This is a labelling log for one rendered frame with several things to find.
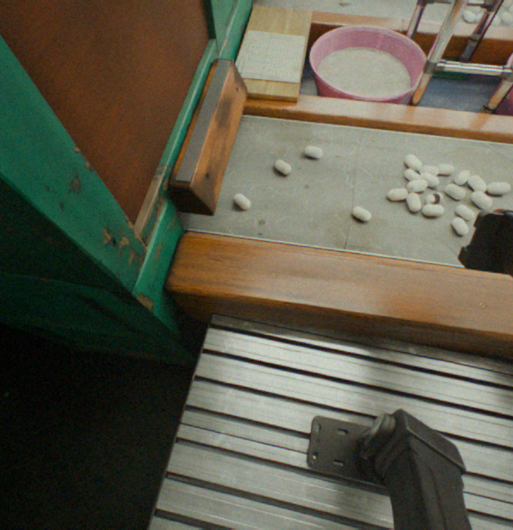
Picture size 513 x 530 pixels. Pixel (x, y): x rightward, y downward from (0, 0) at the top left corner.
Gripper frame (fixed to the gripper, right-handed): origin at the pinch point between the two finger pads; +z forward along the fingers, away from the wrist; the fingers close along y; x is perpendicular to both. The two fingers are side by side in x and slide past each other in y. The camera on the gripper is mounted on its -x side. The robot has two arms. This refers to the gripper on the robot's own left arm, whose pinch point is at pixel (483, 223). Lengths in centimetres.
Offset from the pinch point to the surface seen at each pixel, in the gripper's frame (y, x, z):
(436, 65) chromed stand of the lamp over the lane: 3.0, -21.2, 28.9
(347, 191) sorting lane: 16.1, 1.5, 17.2
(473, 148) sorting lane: -8.5, -7.9, 29.2
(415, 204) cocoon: 4.4, 1.6, 14.2
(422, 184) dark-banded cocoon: 3.1, -1.3, 17.8
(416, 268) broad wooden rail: 4.8, 9.4, 4.0
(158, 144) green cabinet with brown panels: 44.8, -5.0, 0.5
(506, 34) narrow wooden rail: -19, -33, 56
